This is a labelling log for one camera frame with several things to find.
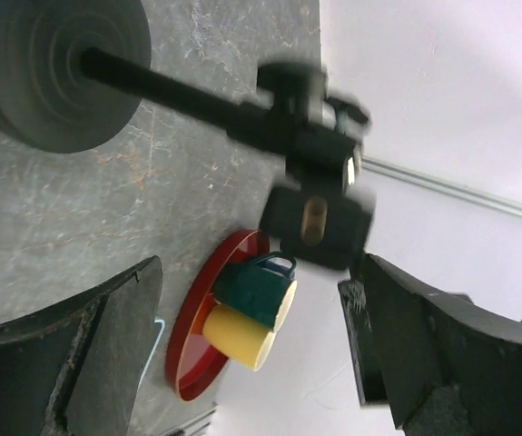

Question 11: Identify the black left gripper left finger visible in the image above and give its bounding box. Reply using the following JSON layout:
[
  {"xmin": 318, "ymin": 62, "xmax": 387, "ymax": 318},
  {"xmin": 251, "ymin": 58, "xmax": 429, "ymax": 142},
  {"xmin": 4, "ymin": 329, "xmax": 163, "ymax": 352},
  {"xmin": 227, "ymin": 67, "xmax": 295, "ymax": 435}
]
[{"xmin": 0, "ymin": 256, "xmax": 163, "ymax": 435}]

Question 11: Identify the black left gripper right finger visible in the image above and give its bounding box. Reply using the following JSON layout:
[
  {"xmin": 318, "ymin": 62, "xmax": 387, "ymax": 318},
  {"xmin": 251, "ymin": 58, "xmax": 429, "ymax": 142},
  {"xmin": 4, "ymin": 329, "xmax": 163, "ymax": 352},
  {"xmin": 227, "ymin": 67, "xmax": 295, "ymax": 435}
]
[{"xmin": 338, "ymin": 254, "xmax": 522, "ymax": 435}]

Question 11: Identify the black phone stand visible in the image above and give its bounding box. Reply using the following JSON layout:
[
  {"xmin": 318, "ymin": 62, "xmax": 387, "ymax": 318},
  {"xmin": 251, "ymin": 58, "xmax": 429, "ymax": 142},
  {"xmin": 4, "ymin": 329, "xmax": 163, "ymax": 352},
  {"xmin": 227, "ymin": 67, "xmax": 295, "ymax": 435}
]
[{"xmin": 0, "ymin": 1, "xmax": 374, "ymax": 271}]

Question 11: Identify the phone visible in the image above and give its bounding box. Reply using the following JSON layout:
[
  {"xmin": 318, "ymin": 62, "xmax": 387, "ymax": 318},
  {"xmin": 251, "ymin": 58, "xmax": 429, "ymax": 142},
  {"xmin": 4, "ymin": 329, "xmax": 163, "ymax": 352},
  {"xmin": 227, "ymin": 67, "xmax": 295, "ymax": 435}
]
[{"xmin": 138, "ymin": 317, "xmax": 166, "ymax": 386}]

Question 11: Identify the red round tray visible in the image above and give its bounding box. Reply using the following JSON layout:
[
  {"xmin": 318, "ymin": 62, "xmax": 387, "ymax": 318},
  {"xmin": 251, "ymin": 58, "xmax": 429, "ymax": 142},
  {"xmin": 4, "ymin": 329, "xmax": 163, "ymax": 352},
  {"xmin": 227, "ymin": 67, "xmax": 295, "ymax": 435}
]
[{"xmin": 164, "ymin": 229, "xmax": 270, "ymax": 402}]

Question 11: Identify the yellow mug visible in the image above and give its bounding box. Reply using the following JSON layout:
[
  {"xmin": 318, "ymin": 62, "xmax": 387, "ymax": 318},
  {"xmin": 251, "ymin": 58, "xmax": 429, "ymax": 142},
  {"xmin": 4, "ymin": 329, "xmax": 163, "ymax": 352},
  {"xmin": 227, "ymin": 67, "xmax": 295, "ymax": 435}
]
[{"xmin": 202, "ymin": 304, "xmax": 280, "ymax": 372}]

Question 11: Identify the green mug cream inside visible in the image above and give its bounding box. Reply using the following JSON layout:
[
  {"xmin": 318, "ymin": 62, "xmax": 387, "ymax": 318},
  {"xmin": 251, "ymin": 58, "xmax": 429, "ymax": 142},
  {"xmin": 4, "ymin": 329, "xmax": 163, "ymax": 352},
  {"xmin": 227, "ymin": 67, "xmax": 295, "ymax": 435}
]
[{"xmin": 212, "ymin": 252, "xmax": 297, "ymax": 332}]

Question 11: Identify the aluminium frame post right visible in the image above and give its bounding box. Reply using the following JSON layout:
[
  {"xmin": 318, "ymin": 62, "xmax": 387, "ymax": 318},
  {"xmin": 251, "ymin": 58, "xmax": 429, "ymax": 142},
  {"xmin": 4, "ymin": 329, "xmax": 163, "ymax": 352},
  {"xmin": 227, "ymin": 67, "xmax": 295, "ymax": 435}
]
[{"xmin": 362, "ymin": 157, "xmax": 522, "ymax": 218}]

